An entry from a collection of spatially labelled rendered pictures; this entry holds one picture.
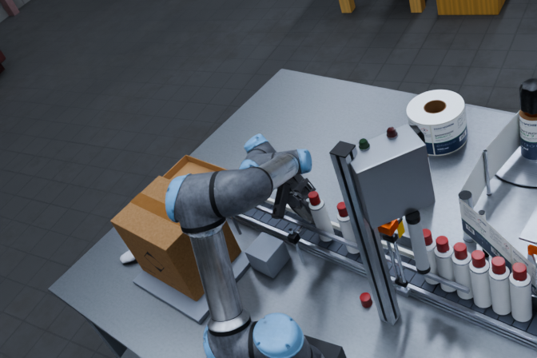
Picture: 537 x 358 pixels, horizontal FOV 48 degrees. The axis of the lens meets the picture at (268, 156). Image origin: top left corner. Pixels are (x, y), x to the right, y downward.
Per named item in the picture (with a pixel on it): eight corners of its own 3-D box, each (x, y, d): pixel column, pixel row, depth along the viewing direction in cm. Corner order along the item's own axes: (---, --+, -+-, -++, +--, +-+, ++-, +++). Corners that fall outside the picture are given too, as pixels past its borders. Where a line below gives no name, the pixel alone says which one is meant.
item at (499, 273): (515, 304, 164) (512, 256, 152) (507, 319, 162) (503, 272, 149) (496, 297, 167) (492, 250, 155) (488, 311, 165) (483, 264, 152)
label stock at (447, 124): (422, 162, 216) (417, 131, 207) (404, 130, 232) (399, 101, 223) (476, 145, 215) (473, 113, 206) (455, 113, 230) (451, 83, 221)
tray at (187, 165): (236, 178, 248) (233, 171, 245) (194, 221, 235) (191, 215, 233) (188, 161, 267) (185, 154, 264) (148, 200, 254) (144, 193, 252)
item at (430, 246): (446, 275, 178) (438, 228, 165) (437, 288, 175) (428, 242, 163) (430, 268, 181) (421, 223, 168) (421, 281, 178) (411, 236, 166)
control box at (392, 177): (436, 203, 146) (426, 144, 134) (371, 230, 145) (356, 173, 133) (417, 178, 154) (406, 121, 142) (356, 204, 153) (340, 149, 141)
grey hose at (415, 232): (433, 266, 158) (422, 212, 145) (426, 276, 156) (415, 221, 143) (420, 261, 160) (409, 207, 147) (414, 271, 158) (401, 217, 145)
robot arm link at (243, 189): (252, 170, 139) (309, 139, 184) (210, 175, 142) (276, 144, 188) (261, 219, 140) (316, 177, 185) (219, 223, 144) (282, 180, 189)
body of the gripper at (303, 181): (318, 190, 200) (296, 163, 197) (303, 208, 196) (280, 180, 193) (305, 192, 206) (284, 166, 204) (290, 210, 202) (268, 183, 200)
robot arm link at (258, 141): (238, 151, 193) (246, 140, 200) (260, 177, 195) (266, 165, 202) (256, 139, 189) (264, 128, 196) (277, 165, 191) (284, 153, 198)
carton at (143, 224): (242, 251, 213) (216, 198, 197) (196, 302, 202) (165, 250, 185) (186, 224, 232) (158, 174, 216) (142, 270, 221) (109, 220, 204)
